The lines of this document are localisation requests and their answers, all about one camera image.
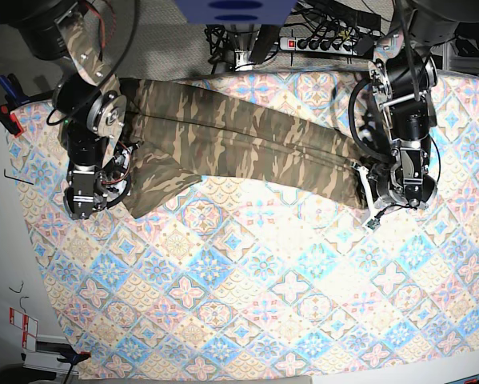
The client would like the camouflage T-shirt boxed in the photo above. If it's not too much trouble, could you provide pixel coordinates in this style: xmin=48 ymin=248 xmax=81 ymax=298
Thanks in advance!
xmin=120 ymin=78 xmax=367 ymax=218

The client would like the blue orange clamp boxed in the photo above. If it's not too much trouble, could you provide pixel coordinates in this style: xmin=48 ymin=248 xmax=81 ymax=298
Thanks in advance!
xmin=57 ymin=350 xmax=91 ymax=366

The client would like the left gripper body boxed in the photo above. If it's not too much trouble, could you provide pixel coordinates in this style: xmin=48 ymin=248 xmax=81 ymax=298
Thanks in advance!
xmin=351 ymin=158 xmax=437 ymax=232

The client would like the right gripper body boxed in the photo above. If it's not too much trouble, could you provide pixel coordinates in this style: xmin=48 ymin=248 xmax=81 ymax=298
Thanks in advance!
xmin=63 ymin=161 xmax=132 ymax=220

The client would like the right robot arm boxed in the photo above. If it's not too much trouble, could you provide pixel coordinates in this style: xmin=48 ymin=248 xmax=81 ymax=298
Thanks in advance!
xmin=7 ymin=1 xmax=137 ymax=220

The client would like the red white label card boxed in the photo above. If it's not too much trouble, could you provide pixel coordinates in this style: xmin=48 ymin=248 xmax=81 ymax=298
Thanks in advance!
xmin=9 ymin=307 xmax=38 ymax=352

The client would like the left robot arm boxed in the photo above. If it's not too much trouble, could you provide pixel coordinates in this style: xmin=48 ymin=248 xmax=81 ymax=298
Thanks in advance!
xmin=348 ymin=1 xmax=479 ymax=231

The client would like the black support post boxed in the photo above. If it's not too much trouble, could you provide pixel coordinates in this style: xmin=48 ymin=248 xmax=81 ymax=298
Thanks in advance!
xmin=249 ymin=24 xmax=281 ymax=65

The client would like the patterned tile tablecloth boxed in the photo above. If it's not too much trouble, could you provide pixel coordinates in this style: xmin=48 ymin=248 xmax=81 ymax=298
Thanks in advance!
xmin=6 ymin=74 xmax=479 ymax=381

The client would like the red black clamp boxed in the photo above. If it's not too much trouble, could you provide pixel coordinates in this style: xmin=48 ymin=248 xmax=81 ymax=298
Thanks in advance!
xmin=0 ymin=74 xmax=30 ymax=138

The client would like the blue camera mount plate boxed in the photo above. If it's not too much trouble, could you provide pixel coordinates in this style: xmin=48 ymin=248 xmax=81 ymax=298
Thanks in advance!
xmin=175 ymin=0 xmax=297 ymax=26

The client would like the white power strip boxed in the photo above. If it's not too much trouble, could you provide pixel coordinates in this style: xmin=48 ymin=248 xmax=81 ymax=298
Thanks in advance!
xmin=279 ymin=37 xmax=374 ymax=58

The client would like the black hex key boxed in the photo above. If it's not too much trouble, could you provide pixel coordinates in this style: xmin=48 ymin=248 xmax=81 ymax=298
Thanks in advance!
xmin=2 ymin=168 xmax=35 ymax=186

